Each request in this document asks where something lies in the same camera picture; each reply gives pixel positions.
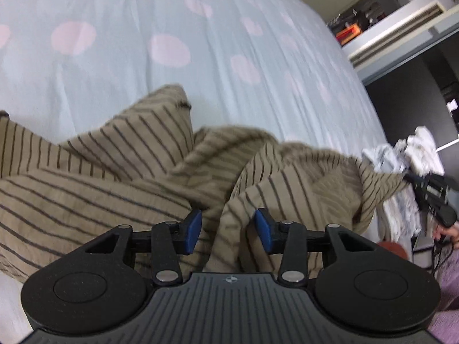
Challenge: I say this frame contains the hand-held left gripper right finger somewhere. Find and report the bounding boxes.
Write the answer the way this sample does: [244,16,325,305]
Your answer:
[254,207,377,287]

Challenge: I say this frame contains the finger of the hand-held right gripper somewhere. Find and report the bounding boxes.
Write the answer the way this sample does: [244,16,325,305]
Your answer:
[404,172,428,193]

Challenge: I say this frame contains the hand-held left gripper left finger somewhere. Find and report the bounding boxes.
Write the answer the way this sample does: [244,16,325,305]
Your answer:
[84,209,202,287]

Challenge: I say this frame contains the tan striped button shirt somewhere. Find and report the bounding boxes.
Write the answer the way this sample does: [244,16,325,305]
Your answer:
[0,85,407,280]

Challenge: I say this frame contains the pile of white clothes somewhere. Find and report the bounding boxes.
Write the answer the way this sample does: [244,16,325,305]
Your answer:
[362,125,445,245]

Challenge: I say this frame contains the person's right hand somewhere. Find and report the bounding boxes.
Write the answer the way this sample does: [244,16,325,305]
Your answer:
[432,221,459,251]

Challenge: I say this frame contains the person's purple fuzzy top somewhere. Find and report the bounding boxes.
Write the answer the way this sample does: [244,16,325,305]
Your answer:
[425,244,459,344]

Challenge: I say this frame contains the white shelving unit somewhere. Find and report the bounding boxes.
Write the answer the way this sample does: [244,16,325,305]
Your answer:
[287,0,459,87]

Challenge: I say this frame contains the orange box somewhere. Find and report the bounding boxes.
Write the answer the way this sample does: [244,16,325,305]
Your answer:
[335,23,361,46]

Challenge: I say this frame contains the polka dot bed sheet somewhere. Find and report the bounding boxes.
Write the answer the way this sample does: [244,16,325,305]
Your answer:
[0,0,390,330]

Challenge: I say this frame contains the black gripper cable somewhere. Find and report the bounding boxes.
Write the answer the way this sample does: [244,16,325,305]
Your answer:
[429,234,455,273]

